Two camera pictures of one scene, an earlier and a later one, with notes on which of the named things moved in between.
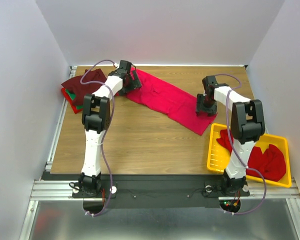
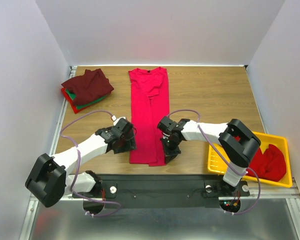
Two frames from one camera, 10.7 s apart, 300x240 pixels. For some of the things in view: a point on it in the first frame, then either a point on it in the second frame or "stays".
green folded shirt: (72, 96) stays
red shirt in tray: (271, 163) stays
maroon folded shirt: (86, 84) stays
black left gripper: (135, 84) to (131, 145)
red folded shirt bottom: (67, 96) stays
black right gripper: (206, 107) to (170, 152)
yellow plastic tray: (219, 155) stays
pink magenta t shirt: (175, 104) to (150, 100)
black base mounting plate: (160, 191) stays
